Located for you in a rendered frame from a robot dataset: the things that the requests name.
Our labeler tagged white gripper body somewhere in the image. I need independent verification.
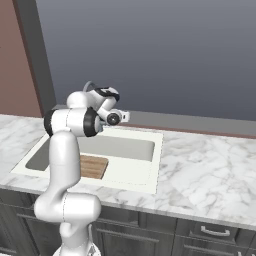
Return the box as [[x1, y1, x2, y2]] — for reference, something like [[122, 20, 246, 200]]
[[120, 111, 131, 123]]

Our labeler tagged grey sink faucet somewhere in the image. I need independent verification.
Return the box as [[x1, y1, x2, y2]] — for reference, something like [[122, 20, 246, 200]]
[[82, 80, 99, 93]]

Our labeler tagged white kitchen sink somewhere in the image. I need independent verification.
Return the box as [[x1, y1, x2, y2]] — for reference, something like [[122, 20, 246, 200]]
[[10, 125, 165, 195]]

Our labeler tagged wooden cutting board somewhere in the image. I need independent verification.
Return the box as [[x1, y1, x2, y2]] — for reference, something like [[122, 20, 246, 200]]
[[79, 154, 110, 181]]

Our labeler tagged dark panel under sink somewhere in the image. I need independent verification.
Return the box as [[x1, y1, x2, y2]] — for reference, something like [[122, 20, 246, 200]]
[[98, 205, 178, 235]]

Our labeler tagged grey framed window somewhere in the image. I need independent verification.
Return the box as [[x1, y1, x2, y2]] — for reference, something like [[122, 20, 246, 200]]
[[12, 0, 256, 140]]

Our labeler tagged dark cupboard door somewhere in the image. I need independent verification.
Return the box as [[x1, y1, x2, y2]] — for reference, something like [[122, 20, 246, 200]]
[[93, 220, 177, 256], [0, 189, 64, 256]]

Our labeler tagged dark drawer front with handle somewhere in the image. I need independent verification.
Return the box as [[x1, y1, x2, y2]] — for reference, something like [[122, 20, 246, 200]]
[[173, 217, 240, 248]]

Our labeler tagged silver drawer handle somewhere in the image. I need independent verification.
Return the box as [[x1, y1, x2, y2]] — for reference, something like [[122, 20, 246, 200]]
[[200, 225, 232, 238]]

